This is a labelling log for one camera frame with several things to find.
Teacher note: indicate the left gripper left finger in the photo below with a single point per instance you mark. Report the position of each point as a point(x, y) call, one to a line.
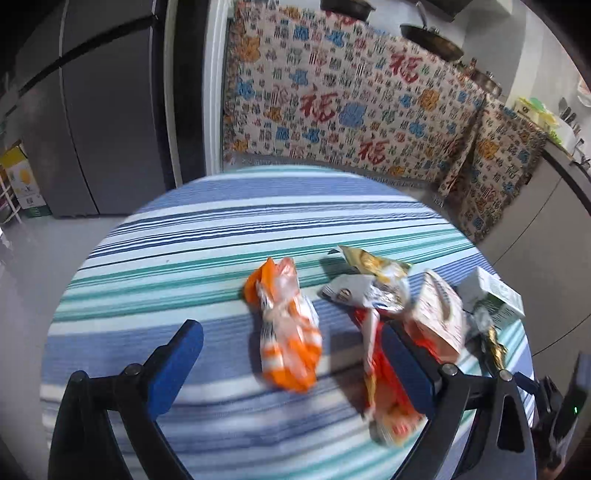
point(83, 443)

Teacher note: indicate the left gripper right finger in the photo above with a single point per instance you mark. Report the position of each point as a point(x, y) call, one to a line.
point(500, 444)

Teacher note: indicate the red snack wrapper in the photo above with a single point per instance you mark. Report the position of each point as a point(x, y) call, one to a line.
point(388, 404)

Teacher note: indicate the pink white paper box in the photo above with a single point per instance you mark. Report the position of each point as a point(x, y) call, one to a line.
point(437, 319)

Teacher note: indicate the white silver snack wrapper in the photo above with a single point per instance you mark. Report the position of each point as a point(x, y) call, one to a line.
point(366, 291)

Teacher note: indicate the orange white snack bag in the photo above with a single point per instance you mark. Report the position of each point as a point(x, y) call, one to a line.
point(290, 340)

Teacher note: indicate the gold foil candy wrapper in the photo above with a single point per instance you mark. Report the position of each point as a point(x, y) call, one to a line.
point(493, 351)

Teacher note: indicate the green white carton box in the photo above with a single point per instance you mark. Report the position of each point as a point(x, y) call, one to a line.
point(482, 290)

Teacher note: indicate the yellow gold snack wrapper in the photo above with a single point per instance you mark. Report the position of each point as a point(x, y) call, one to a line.
point(366, 263)

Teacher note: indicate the striped blue teal tablecloth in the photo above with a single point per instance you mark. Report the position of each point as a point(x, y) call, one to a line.
point(187, 254)

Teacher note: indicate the yellow cardboard box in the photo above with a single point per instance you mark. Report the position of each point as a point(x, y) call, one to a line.
point(22, 180)

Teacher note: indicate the grey refrigerator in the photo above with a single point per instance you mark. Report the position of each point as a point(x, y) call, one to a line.
point(90, 110)

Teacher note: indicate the black wok pan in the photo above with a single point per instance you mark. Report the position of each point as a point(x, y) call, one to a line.
point(430, 39)

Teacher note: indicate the patterned fu character cloth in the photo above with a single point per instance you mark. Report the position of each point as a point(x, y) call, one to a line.
point(315, 86)

